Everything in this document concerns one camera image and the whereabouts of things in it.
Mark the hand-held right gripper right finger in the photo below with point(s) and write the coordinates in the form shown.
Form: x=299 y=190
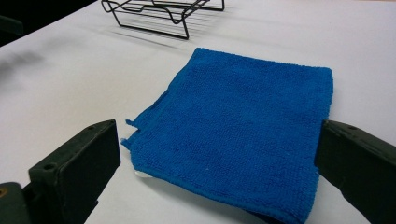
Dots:
x=361 y=165

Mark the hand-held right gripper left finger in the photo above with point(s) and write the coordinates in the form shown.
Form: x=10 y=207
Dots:
x=77 y=168

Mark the blue towel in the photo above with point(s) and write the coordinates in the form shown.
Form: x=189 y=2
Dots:
x=236 y=130

